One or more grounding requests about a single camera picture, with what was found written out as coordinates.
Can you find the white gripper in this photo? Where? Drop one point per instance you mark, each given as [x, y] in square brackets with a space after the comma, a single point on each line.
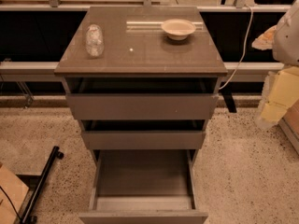
[287, 39]

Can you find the clear plastic water bottle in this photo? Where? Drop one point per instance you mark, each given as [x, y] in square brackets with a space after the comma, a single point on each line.
[94, 41]

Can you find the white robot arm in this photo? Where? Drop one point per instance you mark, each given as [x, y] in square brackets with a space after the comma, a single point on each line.
[286, 39]

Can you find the grey drawer cabinet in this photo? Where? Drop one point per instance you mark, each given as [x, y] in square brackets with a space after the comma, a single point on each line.
[139, 57]

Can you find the grey open bottom drawer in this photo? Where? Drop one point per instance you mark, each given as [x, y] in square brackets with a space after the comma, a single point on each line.
[143, 187]

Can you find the grey middle drawer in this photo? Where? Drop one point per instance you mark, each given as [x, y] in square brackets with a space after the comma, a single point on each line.
[144, 134]

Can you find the grey top drawer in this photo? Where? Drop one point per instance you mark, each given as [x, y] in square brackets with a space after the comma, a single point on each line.
[142, 106]

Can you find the white bowl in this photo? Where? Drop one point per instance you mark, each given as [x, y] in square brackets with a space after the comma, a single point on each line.
[177, 29]

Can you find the black wheeled stand leg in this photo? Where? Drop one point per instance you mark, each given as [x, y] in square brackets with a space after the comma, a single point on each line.
[36, 183]

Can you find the cardboard box left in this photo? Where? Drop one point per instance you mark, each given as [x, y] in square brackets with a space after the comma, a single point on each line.
[12, 195]

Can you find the black bracket under rail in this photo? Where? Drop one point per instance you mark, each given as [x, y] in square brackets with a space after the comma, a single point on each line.
[227, 94]

